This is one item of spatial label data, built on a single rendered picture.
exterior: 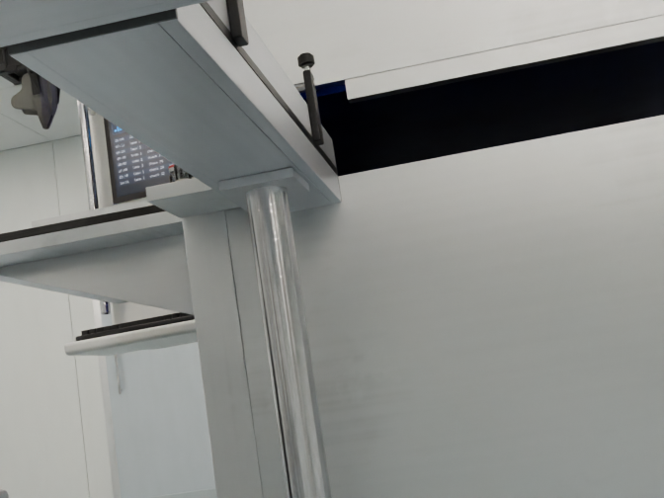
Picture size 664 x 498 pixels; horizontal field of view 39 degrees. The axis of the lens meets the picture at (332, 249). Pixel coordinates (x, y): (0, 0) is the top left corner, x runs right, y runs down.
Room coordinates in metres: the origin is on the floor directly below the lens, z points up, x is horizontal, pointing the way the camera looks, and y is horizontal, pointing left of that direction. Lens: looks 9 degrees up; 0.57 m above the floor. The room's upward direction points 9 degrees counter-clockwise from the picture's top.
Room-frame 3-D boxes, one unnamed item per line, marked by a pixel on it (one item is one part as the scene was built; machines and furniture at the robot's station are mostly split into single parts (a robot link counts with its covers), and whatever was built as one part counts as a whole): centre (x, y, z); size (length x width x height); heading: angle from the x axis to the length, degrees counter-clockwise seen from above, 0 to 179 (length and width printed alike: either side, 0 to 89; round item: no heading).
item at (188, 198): (1.24, 0.15, 0.87); 0.14 x 0.13 x 0.02; 81
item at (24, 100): (1.47, 0.45, 1.13); 0.06 x 0.03 x 0.09; 81
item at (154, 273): (1.46, 0.36, 0.80); 0.34 x 0.03 x 0.13; 81
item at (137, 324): (2.24, 0.42, 0.82); 0.40 x 0.14 x 0.02; 74
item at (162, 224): (1.70, 0.31, 0.87); 0.70 x 0.48 x 0.02; 171
